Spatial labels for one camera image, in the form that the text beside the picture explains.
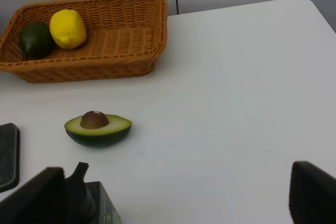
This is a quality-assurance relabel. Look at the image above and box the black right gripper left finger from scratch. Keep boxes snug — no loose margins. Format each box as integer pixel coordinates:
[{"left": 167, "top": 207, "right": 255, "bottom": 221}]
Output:
[{"left": 1, "top": 167, "right": 65, "bottom": 223}]

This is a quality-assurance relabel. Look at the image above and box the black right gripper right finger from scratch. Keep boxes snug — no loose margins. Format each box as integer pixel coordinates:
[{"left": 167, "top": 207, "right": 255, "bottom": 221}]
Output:
[{"left": 289, "top": 161, "right": 335, "bottom": 224}]

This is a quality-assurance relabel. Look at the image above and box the dark green pump bottle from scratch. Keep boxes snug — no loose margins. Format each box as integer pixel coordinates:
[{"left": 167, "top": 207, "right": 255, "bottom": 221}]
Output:
[{"left": 62, "top": 162, "right": 123, "bottom": 224}]

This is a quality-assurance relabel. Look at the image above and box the black whiteboard eraser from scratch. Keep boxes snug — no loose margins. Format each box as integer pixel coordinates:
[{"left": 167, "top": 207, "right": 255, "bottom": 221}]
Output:
[{"left": 0, "top": 123, "right": 20, "bottom": 193}]

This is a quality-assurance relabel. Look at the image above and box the halved avocado with pit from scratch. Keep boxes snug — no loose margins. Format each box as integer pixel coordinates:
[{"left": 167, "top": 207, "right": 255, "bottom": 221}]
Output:
[{"left": 64, "top": 111, "right": 132, "bottom": 148}]

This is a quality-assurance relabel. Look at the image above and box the green lime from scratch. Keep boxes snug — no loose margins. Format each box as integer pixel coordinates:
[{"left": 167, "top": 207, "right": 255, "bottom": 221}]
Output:
[{"left": 19, "top": 21, "right": 56, "bottom": 60}]

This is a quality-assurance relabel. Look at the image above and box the yellow lemon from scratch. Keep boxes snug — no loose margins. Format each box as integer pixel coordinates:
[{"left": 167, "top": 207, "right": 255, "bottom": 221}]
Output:
[{"left": 49, "top": 9, "right": 87, "bottom": 49}]

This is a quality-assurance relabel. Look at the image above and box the orange wicker basket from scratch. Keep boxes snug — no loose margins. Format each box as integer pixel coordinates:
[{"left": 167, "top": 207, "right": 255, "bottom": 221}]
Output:
[{"left": 1, "top": 0, "right": 167, "bottom": 83}]

